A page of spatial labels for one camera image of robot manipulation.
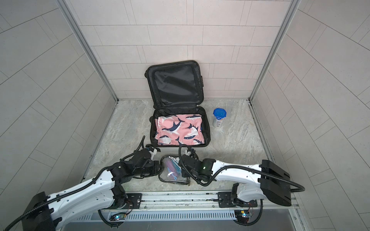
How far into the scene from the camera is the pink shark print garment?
0.86m

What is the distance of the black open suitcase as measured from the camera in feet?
2.85

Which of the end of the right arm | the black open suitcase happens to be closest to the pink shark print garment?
the black open suitcase

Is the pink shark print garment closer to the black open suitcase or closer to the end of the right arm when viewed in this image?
the black open suitcase
